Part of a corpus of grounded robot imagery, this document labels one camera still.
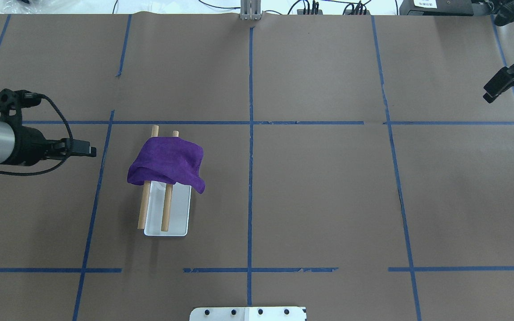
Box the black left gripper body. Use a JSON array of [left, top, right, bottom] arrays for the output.
[[11, 125, 67, 166]]

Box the purple towel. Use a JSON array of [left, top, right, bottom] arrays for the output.
[[127, 137, 206, 194]]

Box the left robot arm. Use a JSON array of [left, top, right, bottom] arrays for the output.
[[0, 121, 97, 177]]

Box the white towel rack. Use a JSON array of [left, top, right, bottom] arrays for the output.
[[137, 125, 194, 236]]

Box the black desktop box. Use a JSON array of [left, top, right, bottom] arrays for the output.
[[398, 0, 474, 16]]

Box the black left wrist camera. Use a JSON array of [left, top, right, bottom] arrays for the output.
[[0, 89, 41, 125]]

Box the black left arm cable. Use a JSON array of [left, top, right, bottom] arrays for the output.
[[0, 93, 75, 177]]

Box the aluminium frame post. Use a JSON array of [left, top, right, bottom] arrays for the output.
[[240, 0, 263, 21]]

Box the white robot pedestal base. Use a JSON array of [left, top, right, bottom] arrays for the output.
[[189, 305, 307, 321]]

